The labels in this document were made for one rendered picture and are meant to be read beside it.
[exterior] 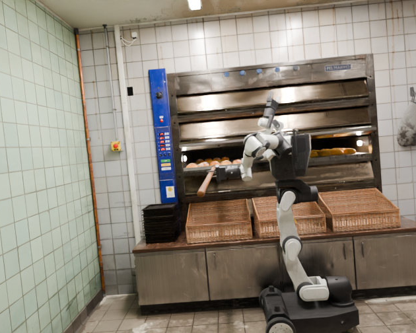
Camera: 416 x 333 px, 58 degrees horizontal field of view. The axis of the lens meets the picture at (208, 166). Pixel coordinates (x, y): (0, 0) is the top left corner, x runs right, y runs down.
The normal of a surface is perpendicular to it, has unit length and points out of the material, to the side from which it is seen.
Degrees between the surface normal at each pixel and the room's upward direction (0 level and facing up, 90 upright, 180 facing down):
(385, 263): 92
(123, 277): 90
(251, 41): 90
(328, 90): 70
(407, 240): 90
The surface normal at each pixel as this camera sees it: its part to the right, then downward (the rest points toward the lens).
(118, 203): -0.04, 0.06
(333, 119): -0.07, -0.31
